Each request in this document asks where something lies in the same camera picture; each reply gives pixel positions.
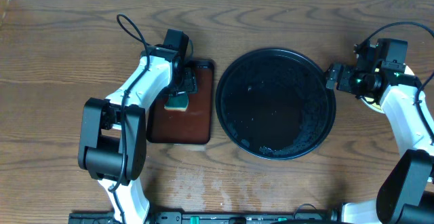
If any round black tray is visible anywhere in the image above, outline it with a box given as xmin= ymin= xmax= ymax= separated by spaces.
xmin=215 ymin=48 xmax=336 ymax=160

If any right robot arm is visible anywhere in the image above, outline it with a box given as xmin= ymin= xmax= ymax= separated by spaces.
xmin=327 ymin=58 xmax=433 ymax=223

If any green sponge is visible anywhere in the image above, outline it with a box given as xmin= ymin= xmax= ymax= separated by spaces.
xmin=164 ymin=94 xmax=189 ymax=111

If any rectangular brown tray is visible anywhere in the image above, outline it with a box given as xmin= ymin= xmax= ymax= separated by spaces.
xmin=146 ymin=59 xmax=214 ymax=145

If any yellow plate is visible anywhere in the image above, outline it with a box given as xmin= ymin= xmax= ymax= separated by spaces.
xmin=362 ymin=66 xmax=414 ymax=114

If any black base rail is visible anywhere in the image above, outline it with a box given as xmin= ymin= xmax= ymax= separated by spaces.
xmin=68 ymin=211 xmax=339 ymax=224

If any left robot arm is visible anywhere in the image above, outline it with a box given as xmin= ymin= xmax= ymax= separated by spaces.
xmin=78 ymin=43 xmax=196 ymax=223

